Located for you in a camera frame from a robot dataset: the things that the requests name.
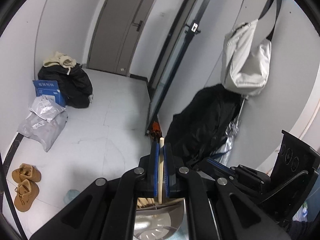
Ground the black framed glass door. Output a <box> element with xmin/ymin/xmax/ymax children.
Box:
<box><xmin>145</xmin><ymin>0</ymin><xmax>210</xmax><ymax>135</ymax></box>

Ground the near tan shoe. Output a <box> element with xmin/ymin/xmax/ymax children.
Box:
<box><xmin>14</xmin><ymin>179</ymin><xmax>40</xmax><ymax>212</ymax></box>

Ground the teal plaid placemat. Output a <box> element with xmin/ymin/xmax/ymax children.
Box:
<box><xmin>168</xmin><ymin>228</ymin><xmax>189</xmax><ymax>240</ymax></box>

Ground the black bag on floor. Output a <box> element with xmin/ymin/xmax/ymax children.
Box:
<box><xmin>38</xmin><ymin>63</ymin><xmax>93</xmax><ymax>108</ymax></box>

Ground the far tan shoe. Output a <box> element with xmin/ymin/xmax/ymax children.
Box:
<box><xmin>11</xmin><ymin>163</ymin><xmax>41</xmax><ymax>183</ymax></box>

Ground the silver folded umbrella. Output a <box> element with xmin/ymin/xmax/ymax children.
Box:
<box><xmin>213</xmin><ymin>96</ymin><xmax>247</xmax><ymax>166</ymax></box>

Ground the grey parcel bag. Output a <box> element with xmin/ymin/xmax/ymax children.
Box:
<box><xmin>17</xmin><ymin>112</ymin><xmax>68</xmax><ymax>152</ymax></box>
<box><xmin>29</xmin><ymin>95</ymin><xmax>65</xmax><ymax>122</ymax></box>

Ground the white utensil holder cup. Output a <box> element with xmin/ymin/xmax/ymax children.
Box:
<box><xmin>133</xmin><ymin>198</ymin><xmax>185</xmax><ymax>239</ymax></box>

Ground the white hanging shoulder bag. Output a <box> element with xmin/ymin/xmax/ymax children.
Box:
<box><xmin>220</xmin><ymin>0</ymin><xmax>282</xmax><ymax>96</ymax></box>

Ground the blue cardboard box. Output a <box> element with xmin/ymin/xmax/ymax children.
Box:
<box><xmin>33</xmin><ymin>80</ymin><xmax>66</xmax><ymax>107</ymax></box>

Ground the tan shoe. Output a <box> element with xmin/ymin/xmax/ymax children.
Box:
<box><xmin>14</xmin><ymin>179</ymin><xmax>40</xmax><ymax>212</ymax></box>
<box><xmin>11</xmin><ymin>163</ymin><xmax>41</xmax><ymax>183</ymax></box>

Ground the grey entrance door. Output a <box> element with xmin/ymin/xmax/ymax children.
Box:
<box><xmin>87</xmin><ymin>0</ymin><xmax>155</xmax><ymax>76</ymax></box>

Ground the beige garment on bag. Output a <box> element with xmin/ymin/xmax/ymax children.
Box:
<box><xmin>43</xmin><ymin>51</ymin><xmax>76</xmax><ymax>75</ymax></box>

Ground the upper grey parcel bag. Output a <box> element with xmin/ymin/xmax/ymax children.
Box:
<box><xmin>29</xmin><ymin>95</ymin><xmax>65</xmax><ymax>122</ymax></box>

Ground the black hanging jacket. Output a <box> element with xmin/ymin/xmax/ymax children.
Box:
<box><xmin>165</xmin><ymin>84</ymin><xmax>242</xmax><ymax>170</ymax></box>

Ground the wooden chopstick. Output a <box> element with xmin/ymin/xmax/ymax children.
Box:
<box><xmin>158</xmin><ymin>137</ymin><xmax>164</xmax><ymax>205</ymax></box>
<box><xmin>137</xmin><ymin>198</ymin><xmax>156</xmax><ymax>209</ymax></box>

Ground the lower grey parcel bag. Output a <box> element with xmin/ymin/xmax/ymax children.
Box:
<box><xmin>17</xmin><ymin>112</ymin><xmax>68</xmax><ymax>152</ymax></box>

